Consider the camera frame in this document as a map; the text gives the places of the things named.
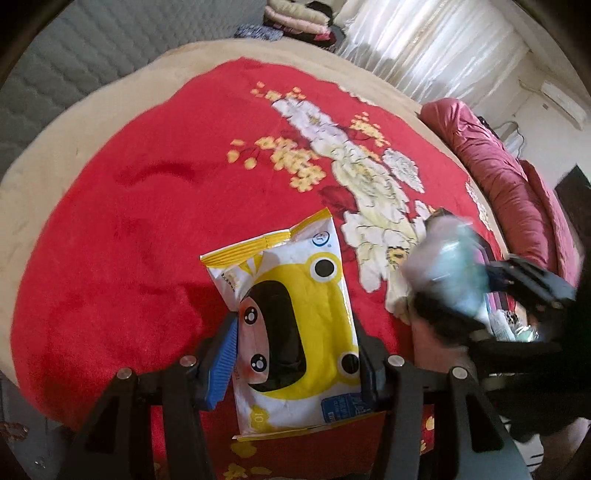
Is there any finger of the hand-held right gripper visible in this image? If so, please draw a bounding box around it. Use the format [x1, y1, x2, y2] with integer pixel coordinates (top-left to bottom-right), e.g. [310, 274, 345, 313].
[412, 290, 495, 349]
[480, 257, 579, 319]

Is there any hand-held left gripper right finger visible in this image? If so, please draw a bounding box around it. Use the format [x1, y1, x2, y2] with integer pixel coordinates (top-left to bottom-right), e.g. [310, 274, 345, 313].
[355, 330, 532, 480]

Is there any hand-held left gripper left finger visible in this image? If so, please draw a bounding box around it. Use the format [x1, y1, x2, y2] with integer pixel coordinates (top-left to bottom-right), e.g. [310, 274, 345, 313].
[60, 311, 242, 480]

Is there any green plastic wrapper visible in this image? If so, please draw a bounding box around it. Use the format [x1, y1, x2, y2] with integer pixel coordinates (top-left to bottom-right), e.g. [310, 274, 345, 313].
[513, 323, 543, 343]

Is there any yellow wet wipes packet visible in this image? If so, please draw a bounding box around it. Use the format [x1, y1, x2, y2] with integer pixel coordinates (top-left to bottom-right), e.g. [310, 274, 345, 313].
[199, 208, 370, 439]

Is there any pink quilt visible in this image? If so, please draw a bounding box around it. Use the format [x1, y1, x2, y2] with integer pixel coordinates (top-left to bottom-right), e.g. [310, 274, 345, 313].
[420, 98, 583, 287]

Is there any white air conditioner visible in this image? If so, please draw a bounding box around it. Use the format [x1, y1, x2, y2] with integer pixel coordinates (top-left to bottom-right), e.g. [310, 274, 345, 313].
[540, 82, 585, 127]

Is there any red floral blanket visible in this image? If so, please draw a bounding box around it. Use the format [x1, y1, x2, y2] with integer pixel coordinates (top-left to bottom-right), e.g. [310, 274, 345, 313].
[9, 58, 509, 480]

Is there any white curtain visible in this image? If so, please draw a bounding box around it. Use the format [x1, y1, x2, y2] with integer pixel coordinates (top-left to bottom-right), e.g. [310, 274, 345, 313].
[335, 0, 532, 116]

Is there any beige bed sheet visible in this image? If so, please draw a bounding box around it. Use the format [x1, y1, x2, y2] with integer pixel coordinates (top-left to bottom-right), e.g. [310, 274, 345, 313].
[0, 37, 467, 384]

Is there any blue knitted cloth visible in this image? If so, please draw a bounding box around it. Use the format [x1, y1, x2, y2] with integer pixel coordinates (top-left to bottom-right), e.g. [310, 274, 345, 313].
[235, 24, 278, 42]

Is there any pile of folded clothes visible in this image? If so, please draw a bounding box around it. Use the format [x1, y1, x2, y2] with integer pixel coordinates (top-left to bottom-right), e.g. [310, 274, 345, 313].
[263, 0, 342, 44]

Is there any grey quilted headboard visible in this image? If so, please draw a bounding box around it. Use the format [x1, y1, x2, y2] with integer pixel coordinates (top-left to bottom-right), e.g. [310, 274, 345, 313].
[0, 0, 278, 176]

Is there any white wall cable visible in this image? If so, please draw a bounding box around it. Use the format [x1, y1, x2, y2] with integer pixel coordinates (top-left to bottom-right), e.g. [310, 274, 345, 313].
[501, 121, 527, 155]

